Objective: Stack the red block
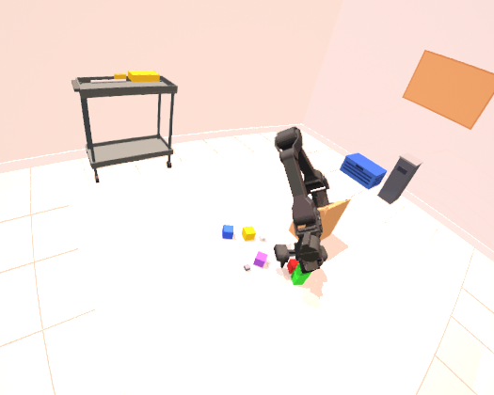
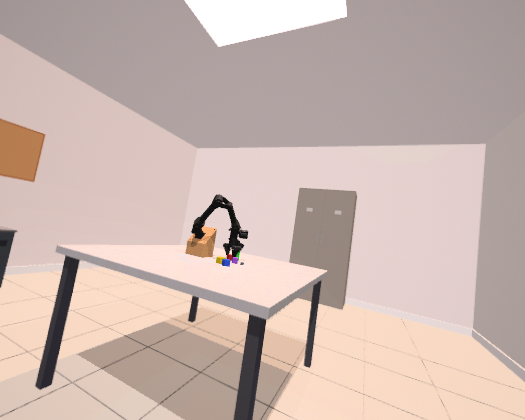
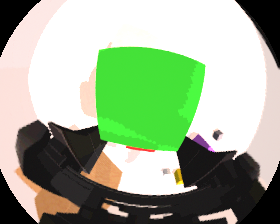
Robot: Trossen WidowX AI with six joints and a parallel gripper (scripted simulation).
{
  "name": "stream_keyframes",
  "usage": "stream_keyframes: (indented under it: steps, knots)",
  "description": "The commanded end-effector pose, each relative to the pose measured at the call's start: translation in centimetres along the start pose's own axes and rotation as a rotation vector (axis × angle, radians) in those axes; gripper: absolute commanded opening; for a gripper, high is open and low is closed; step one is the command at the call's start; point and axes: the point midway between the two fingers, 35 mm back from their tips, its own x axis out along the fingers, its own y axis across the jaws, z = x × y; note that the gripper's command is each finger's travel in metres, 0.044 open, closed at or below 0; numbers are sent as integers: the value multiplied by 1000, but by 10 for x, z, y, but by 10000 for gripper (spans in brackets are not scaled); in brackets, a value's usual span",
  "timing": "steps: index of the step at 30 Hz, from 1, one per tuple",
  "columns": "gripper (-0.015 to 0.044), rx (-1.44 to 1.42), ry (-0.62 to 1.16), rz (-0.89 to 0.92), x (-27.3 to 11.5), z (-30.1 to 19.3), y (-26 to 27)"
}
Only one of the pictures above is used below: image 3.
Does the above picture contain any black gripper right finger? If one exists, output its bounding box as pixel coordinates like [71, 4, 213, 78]
[176, 136, 238, 189]

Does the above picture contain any green block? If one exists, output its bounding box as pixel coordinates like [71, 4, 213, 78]
[95, 47, 205, 152]

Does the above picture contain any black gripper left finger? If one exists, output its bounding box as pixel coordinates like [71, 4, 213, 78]
[47, 121, 108, 175]

